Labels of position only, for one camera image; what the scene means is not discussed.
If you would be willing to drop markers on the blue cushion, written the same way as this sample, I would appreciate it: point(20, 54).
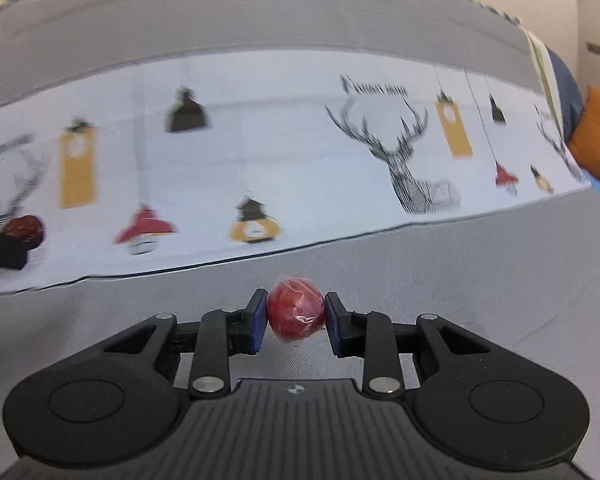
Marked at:
point(567, 85)

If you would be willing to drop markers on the printed blanket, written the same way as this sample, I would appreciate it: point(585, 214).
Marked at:
point(430, 285)

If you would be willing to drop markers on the dark red date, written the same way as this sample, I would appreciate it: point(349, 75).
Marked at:
point(26, 229)

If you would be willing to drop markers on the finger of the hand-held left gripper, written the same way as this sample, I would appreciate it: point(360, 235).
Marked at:
point(2, 252)

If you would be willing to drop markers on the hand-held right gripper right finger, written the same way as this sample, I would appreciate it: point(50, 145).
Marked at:
point(334, 325)

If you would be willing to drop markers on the red fruit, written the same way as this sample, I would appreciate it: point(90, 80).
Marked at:
point(296, 312)

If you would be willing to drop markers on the wall socket plate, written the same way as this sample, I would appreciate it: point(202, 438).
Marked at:
point(595, 49)

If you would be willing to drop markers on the orange pillow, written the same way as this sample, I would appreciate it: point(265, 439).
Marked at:
point(597, 135)

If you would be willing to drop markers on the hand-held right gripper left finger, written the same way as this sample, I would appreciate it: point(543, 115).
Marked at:
point(256, 322)

